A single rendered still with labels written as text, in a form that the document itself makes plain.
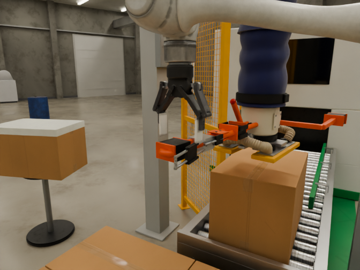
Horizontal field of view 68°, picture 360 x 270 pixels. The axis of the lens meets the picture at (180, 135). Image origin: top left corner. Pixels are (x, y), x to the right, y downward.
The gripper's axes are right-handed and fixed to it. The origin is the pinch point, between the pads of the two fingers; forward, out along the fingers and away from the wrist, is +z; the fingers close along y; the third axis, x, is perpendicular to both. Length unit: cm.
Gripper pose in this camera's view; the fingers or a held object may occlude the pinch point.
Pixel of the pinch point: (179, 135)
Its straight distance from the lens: 79.7
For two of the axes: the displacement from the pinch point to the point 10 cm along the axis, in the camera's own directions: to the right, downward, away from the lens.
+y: -7.7, -1.4, 6.2
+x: -6.4, 1.7, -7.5
